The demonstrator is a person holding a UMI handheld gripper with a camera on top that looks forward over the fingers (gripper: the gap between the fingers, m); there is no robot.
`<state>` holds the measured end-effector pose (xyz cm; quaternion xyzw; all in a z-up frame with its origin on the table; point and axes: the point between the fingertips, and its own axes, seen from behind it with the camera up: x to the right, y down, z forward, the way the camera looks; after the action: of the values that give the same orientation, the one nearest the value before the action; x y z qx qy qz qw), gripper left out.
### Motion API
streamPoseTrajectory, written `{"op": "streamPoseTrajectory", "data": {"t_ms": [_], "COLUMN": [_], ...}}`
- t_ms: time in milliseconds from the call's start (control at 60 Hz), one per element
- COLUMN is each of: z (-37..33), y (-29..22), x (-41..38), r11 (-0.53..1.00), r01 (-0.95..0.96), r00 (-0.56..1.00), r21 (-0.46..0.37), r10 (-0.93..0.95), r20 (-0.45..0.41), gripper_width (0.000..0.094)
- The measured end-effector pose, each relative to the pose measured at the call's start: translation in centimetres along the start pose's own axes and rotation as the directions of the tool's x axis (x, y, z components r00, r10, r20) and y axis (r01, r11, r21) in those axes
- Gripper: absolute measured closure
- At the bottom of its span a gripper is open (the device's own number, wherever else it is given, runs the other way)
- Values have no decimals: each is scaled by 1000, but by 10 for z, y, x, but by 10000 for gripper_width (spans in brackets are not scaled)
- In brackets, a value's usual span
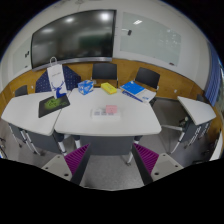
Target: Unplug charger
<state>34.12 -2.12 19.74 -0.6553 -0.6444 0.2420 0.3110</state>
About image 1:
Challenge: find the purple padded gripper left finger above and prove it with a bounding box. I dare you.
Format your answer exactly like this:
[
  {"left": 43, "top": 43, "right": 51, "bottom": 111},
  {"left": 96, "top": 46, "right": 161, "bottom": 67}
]
[{"left": 42, "top": 144, "right": 91, "bottom": 185}]

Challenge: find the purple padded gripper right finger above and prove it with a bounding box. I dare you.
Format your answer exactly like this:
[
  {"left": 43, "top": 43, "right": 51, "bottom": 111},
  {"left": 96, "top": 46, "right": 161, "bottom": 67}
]
[{"left": 132, "top": 143, "right": 183, "bottom": 185}]

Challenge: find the white centre table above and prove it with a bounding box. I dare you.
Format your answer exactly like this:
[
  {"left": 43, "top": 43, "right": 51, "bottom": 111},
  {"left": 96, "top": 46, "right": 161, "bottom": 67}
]
[{"left": 55, "top": 88, "right": 161, "bottom": 156}]

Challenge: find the white table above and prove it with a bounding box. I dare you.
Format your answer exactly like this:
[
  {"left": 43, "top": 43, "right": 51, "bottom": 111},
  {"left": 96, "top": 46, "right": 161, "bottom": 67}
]
[
  {"left": 164, "top": 96, "right": 216, "bottom": 153},
  {"left": 1, "top": 92, "right": 66, "bottom": 154},
  {"left": 55, "top": 88, "right": 161, "bottom": 156}
]

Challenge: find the white right table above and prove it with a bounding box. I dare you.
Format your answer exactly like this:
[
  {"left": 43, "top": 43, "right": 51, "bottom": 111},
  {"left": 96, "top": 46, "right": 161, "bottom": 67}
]
[{"left": 164, "top": 96, "right": 216, "bottom": 153}]

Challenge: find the white paper under blue book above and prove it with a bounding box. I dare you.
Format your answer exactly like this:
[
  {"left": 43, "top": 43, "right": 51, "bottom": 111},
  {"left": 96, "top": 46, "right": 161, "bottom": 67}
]
[{"left": 121, "top": 80, "right": 157, "bottom": 104}]

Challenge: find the white left table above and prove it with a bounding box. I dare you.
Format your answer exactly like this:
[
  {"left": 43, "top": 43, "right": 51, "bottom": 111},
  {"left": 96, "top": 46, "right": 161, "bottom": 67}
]
[{"left": 1, "top": 92, "right": 66, "bottom": 154}]

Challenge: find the blue book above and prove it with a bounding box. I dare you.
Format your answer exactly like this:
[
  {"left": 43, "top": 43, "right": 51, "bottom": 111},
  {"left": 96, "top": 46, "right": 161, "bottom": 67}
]
[{"left": 120, "top": 81, "right": 144, "bottom": 96}]

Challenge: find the blue white tissue box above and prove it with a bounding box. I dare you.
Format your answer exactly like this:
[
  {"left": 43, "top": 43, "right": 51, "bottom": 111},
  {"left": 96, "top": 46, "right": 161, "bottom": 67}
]
[{"left": 78, "top": 80, "right": 93, "bottom": 95}]

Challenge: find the yellow box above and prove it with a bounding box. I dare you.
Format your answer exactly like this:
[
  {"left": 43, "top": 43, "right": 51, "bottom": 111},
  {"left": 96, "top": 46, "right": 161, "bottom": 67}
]
[{"left": 101, "top": 82, "right": 117, "bottom": 94}]

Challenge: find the black chair right back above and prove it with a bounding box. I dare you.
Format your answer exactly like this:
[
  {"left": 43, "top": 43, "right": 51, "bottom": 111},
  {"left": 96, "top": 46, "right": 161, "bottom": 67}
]
[{"left": 135, "top": 67, "right": 160, "bottom": 90}]

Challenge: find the black chair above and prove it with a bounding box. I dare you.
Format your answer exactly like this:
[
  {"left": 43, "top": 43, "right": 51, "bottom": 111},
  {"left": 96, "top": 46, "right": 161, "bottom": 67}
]
[
  {"left": 135, "top": 67, "right": 160, "bottom": 90},
  {"left": 15, "top": 85, "right": 28, "bottom": 97},
  {"left": 91, "top": 63, "right": 118, "bottom": 87}
]

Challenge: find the black chair left back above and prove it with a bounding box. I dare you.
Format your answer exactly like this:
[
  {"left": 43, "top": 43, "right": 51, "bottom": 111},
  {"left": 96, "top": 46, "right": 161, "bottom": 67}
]
[{"left": 15, "top": 85, "right": 28, "bottom": 97}]

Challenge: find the white paper bag blue deer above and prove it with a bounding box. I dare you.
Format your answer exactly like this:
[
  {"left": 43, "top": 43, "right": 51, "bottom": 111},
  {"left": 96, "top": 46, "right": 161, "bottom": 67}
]
[{"left": 47, "top": 57, "right": 67, "bottom": 98}]

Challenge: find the black chair centre back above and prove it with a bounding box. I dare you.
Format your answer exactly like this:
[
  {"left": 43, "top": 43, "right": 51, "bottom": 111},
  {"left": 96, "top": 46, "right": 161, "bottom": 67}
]
[{"left": 91, "top": 63, "right": 118, "bottom": 87}]

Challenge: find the frosted glass whiteboard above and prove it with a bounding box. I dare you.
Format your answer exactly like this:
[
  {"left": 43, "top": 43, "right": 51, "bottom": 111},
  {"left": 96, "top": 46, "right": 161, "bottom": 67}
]
[{"left": 120, "top": 12, "right": 181, "bottom": 66}]

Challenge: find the large wall display screen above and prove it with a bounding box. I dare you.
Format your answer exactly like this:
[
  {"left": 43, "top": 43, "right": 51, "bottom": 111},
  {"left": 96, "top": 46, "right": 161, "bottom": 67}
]
[{"left": 31, "top": 9, "right": 116, "bottom": 70}]

